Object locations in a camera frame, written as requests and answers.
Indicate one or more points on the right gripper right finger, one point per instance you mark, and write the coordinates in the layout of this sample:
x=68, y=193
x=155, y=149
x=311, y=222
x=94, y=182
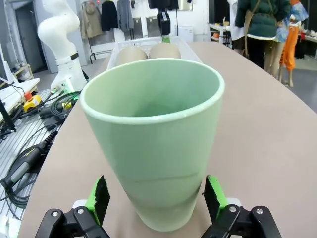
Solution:
x=235, y=223

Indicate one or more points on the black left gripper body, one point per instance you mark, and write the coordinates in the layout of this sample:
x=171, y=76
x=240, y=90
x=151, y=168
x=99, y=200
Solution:
x=165, y=23

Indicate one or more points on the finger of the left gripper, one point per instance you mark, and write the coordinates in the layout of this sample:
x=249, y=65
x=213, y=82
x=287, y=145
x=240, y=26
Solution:
x=166, y=39

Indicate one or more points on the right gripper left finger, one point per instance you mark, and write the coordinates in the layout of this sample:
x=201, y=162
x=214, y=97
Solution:
x=81, y=220

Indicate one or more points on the white perforated plastic basket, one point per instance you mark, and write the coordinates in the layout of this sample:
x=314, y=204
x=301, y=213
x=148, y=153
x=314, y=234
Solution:
x=189, y=50

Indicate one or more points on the light green tumbler cup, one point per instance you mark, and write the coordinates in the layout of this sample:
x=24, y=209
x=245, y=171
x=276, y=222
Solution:
x=153, y=148

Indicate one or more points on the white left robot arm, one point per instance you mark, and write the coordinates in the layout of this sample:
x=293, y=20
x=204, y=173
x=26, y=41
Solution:
x=59, y=22

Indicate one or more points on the white cabinet box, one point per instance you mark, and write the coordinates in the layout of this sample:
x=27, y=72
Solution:
x=185, y=33

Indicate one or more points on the grey hanging cardigan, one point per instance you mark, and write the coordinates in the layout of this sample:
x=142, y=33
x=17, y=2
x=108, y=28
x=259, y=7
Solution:
x=125, y=15

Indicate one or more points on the black hanging jacket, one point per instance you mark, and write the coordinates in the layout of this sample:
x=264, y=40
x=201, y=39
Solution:
x=109, y=15

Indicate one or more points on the beige hanging coat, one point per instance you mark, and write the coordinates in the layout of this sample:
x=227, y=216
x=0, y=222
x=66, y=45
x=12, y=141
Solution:
x=91, y=19

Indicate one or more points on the dark green jacket mannequin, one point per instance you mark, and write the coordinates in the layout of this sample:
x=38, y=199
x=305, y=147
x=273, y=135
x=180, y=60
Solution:
x=262, y=19

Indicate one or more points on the orange blue outfit mannequin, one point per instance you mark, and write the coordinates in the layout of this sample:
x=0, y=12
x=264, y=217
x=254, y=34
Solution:
x=292, y=37

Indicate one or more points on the black tripod leg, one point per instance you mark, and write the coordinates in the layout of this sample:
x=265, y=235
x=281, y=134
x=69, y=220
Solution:
x=7, y=116

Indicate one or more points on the yellow emergency stop box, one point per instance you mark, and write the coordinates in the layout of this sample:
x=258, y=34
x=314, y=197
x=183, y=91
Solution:
x=32, y=101

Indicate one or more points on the low wooden shelf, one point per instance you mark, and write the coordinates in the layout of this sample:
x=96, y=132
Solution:
x=24, y=74

